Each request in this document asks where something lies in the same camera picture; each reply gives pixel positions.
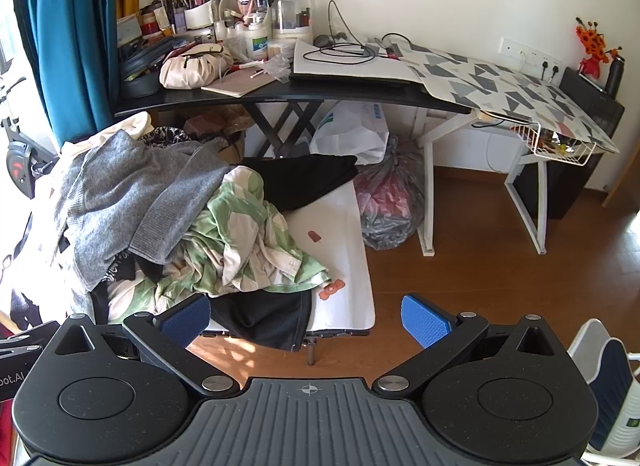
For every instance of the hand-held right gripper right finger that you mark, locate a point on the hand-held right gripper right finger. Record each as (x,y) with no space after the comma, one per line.
(425,322)

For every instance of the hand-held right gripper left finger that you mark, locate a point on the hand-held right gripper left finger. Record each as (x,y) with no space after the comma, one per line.
(185,320)

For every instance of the grey knit sweater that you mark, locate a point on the grey knit sweater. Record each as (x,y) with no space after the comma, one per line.
(115,196)

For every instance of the green white printed garment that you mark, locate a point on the green white printed garment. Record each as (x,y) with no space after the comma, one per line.
(235,246)

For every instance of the clear grey plastic bag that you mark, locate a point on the clear grey plastic bag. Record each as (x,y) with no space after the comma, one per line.
(390,201)

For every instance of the black white patterned garment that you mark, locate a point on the black white patterned garment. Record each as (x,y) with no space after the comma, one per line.
(162,135)

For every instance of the brown cardboard box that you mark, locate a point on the brown cardboard box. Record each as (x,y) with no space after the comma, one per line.
(220,125)

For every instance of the cream garment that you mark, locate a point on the cream garment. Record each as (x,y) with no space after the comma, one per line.
(137,124)

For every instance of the white navy chair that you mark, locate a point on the white navy chair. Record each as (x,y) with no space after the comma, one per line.
(617,386)

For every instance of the black exercise bike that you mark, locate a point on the black exercise bike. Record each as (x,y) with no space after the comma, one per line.
(20,160)

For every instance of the white plastic bag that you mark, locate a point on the white plastic bag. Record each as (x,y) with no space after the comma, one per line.
(350,130)

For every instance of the black desk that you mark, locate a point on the black desk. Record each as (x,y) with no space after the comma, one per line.
(200,98)

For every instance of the pink notebook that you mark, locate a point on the pink notebook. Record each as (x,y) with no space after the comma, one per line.
(240,83)

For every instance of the dark grey cosmetic bag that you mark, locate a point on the dark grey cosmetic bag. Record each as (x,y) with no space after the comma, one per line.
(140,80)

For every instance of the geometric patterned tablecloth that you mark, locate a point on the geometric patterned tablecloth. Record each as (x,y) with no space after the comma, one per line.
(500,85)

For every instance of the red marker pen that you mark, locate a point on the red marker pen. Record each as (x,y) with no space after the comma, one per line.
(247,65)

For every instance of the white desk pad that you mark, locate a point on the white desk pad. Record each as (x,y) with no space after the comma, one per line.
(350,70)

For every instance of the black cabinet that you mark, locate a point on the black cabinet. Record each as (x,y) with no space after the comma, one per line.
(595,105)

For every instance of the tagged black power plug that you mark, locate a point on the tagged black power plug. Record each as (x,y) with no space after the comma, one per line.
(555,71)

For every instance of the white lotion pump bottle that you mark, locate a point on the white lotion pump bottle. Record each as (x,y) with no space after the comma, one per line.
(257,43)

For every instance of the teal curtain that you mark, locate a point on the teal curtain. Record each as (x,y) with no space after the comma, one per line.
(65,45)

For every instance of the grey computer mouse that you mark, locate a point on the grey computer mouse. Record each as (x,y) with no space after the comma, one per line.
(322,39)

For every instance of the row of cosmetic tubes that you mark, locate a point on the row of cosmetic tubes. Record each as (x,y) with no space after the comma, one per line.
(160,18)

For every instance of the black bottle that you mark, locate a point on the black bottle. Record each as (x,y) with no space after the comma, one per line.
(614,78)

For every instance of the orange artificial flowers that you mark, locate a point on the orange artificial flowers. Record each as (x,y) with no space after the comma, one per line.
(592,40)

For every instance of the white plastic container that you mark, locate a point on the white plastic container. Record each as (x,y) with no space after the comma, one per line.
(292,10)

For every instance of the white desk frame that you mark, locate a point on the white desk frame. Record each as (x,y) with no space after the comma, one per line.
(427,196)

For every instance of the white wall socket strip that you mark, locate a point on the white wall socket strip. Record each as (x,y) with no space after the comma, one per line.
(515,50)

